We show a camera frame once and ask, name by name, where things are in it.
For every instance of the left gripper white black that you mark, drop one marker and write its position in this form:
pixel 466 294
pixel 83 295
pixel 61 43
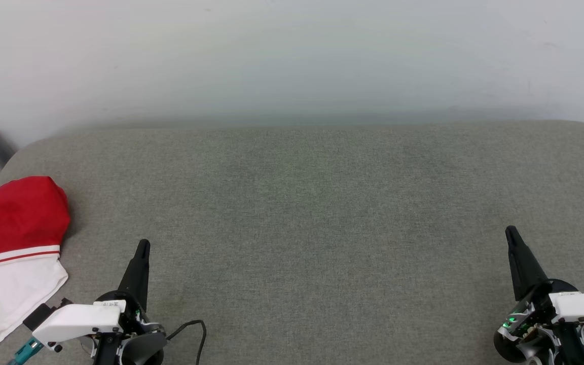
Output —
pixel 79 319

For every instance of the grey fabric sofa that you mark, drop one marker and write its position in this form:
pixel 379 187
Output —
pixel 322 228

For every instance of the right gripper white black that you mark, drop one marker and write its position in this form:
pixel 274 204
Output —
pixel 583 306

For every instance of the red and white shirt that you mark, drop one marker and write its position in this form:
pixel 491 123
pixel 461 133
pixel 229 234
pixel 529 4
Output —
pixel 15 223

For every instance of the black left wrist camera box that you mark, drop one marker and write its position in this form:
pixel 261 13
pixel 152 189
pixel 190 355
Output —
pixel 43 314

